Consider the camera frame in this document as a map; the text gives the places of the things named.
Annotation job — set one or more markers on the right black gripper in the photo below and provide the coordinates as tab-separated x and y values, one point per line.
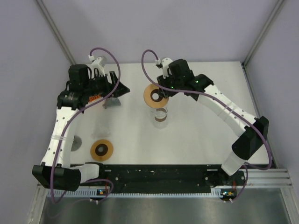
166	94

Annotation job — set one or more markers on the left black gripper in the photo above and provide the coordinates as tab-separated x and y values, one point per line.
109	87

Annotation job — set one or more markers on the wooden rimmed glass dripper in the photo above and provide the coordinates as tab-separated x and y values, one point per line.
152	98

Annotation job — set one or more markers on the glass carafe with wooden collar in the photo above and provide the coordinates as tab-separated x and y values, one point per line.
159	117

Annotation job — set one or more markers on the orange white coffee filter bag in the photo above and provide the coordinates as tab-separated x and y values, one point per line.
93	98

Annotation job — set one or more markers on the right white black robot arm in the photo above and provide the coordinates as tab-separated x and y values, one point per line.
251	131

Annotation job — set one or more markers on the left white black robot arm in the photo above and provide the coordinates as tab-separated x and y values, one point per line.
55	170

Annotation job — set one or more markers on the grey metal cone filter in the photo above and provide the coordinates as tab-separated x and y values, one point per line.
111	102

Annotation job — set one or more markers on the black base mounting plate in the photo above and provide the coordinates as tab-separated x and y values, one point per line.
167	178

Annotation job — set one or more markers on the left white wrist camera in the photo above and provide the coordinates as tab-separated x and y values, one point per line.
97	65

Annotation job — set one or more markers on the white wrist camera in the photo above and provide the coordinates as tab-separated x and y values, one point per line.
97	65
164	65

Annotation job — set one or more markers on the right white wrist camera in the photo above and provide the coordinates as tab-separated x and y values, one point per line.
164	65

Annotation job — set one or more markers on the aluminium frame rail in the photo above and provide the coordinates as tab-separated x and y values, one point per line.
271	178

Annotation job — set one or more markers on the grey slotted cable duct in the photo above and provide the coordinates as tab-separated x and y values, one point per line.
100	192

